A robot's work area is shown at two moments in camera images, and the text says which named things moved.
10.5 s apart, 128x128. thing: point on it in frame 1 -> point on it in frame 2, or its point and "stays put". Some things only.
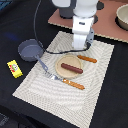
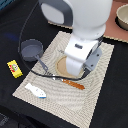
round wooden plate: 65,73 stays put
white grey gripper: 82,32 -> 82,56
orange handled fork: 67,81 stays put
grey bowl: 29,50 stays put
